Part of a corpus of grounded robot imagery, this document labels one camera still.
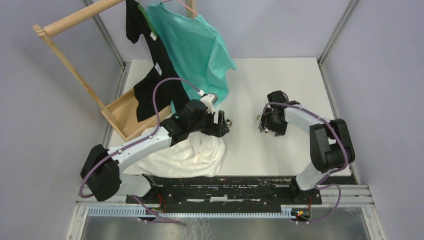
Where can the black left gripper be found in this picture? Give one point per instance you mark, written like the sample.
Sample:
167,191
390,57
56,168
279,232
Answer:
219,129

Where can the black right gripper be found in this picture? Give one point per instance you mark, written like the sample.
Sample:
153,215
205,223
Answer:
280,130

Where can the white plastic water faucet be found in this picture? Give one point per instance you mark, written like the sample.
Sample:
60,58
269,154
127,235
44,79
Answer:
263,123

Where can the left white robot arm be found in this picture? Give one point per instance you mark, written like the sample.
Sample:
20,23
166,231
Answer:
103,171

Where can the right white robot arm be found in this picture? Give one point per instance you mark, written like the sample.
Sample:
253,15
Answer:
330,145

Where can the white terry towel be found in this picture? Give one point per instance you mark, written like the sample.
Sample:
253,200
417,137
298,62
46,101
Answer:
199,155

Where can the black t-shirt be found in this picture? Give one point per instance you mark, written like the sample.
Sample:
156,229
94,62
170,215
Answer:
169,93

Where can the teal t-shirt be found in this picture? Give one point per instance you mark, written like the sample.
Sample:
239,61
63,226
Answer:
197,51

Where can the wooden clothes rack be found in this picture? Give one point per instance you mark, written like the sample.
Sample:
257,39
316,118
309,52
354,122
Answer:
112,90

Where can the pink clothes hanger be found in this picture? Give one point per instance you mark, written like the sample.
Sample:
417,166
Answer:
190,6

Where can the green clothes hanger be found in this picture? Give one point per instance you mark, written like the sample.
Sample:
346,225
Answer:
148,22

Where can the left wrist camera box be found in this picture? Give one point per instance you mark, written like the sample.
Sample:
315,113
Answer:
209,99

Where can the white slotted cable duct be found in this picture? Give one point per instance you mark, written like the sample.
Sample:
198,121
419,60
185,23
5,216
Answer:
138,211

